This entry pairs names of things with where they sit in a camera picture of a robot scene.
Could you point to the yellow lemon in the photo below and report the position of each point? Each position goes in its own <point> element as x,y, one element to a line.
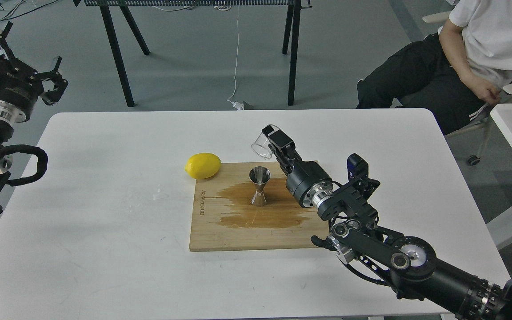
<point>202,165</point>

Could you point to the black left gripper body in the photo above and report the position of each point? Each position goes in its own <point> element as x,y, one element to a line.
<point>22,94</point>

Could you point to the black trestle table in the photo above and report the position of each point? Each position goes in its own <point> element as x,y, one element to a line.
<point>198,43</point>

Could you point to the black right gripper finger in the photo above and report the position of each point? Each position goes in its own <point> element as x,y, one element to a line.
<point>281,145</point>

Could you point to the wooden cutting board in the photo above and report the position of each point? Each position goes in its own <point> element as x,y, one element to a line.
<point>224,218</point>

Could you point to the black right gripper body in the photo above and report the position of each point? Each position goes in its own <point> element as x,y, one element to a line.
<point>308,183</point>

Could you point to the steel double jigger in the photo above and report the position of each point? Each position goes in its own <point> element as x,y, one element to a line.
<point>260,176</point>

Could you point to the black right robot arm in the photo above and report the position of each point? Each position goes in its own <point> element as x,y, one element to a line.
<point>406,264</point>

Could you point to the clear glass measuring cup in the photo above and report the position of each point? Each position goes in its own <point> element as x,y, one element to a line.
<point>261,144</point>

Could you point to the seated person white shirt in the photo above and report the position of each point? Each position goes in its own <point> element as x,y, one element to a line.
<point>452,73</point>

